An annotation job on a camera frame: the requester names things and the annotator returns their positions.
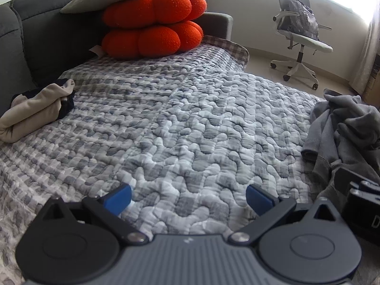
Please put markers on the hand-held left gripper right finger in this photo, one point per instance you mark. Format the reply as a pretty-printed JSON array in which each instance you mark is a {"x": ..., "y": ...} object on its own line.
[{"x": 259, "y": 199}]

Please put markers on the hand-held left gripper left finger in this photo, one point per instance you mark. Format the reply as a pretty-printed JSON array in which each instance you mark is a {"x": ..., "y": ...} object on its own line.
[{"x": 118, "y": 198}]

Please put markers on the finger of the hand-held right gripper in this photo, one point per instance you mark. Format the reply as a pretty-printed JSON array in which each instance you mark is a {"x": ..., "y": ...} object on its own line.
[{"x": 348, "y": 176}]

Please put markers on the grey t-shirt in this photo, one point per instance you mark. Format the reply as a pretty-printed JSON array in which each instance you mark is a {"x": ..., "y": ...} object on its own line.
[{"x": 341, "y": 136}]

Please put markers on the grey checked quilted blanket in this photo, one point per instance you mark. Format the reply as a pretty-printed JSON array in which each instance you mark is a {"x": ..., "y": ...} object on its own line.
[{"x": 184, "y": 118}]

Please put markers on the beige and navy folded garment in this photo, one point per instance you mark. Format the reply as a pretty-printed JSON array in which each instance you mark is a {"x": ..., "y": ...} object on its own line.
[{"x": 32, "y": 107}]

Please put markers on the white office chair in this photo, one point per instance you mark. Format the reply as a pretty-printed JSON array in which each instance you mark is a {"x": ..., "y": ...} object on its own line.
[{"x": 299, "y": 50}]

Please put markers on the orange pumpkin cushion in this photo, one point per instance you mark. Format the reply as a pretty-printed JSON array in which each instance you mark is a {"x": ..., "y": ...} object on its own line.
[
  {"x": 148, "y": 41},
  {"x": 151, "y": 7}
]

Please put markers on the grey backpack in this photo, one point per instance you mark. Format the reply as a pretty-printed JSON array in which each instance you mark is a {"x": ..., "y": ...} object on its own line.
[{"x": 299, "y": 17}]

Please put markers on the grey sofa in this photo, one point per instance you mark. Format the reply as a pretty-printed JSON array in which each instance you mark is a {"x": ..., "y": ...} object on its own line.
[{"x": 26, "y": 35}]

